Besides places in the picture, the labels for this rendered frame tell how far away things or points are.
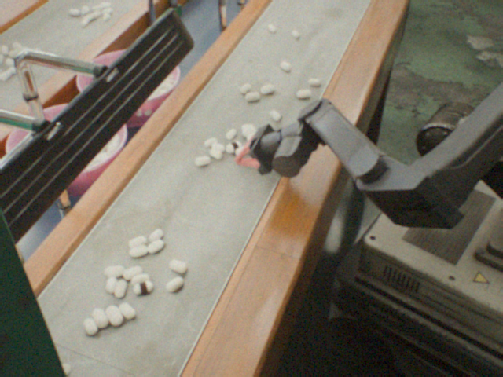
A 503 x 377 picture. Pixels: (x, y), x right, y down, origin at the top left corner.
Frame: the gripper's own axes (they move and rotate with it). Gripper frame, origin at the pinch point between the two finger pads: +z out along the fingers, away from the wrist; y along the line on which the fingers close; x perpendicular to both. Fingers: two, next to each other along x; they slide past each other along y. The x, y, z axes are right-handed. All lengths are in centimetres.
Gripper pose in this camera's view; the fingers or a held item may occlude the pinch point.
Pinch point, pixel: (238, 160)
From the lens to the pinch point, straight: 127.2
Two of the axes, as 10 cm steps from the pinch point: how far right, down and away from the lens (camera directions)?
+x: 5.9, 7.2, 3.6
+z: -7.3, 2.7, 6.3
